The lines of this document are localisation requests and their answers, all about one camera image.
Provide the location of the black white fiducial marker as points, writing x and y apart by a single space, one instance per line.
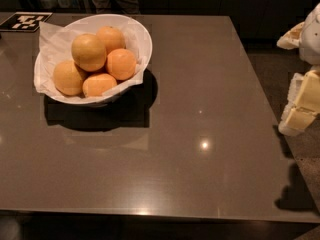
24 21

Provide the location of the orange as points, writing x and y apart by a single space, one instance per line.
69 78
112 38
97 84
88 52
121 64

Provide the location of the top left orange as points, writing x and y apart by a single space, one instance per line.
88 52

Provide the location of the right orange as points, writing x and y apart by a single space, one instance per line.
121 64

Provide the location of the back orange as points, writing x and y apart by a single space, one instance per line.
112 38

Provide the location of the left front orange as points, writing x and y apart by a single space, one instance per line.
69 78

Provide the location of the bottom front orange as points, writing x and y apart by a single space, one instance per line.
97 84

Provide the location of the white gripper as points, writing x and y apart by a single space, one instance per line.
310 37

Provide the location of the white bowl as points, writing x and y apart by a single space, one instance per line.
144 37

